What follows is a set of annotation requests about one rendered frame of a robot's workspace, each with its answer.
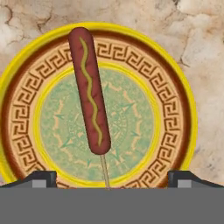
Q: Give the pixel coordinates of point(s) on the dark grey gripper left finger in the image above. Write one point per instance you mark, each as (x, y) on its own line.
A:
(43, 177)

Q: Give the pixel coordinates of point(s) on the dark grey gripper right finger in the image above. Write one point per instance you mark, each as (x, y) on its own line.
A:
(179, 177)

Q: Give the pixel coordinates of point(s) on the hot dog on wooden stick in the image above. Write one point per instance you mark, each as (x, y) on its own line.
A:
(89, 93)

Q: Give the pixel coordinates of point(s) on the yellow rimmed patterned plate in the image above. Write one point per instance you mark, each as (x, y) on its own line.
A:
(140, 116)

